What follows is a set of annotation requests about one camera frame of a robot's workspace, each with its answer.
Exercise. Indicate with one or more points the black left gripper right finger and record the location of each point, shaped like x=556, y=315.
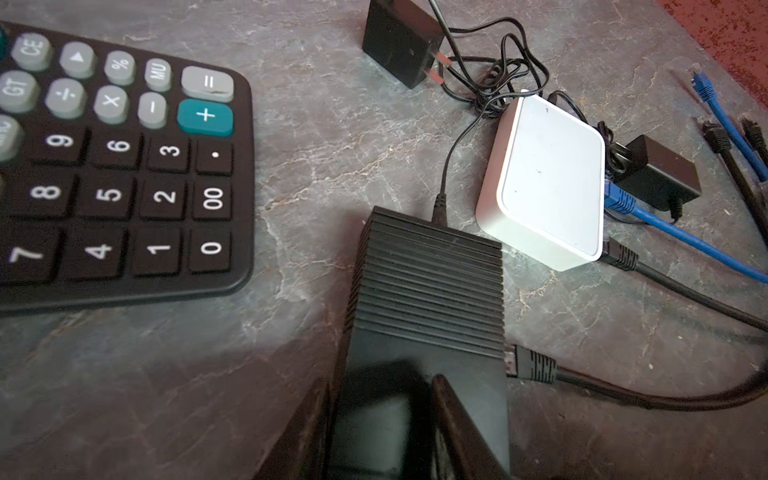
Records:
x=459, y=450

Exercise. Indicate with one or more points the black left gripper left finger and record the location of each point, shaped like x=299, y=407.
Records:
x=300, y=451

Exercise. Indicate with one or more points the black smartphone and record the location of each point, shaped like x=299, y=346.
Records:
x=424, y=300

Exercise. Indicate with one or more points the white network switch box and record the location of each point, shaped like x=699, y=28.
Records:
x=543, y=190

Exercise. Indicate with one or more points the black power adapter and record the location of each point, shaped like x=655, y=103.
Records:
x=654, y=174
x=403, y=38

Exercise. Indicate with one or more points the black desk calculator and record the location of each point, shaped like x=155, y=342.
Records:
x=127, y=176

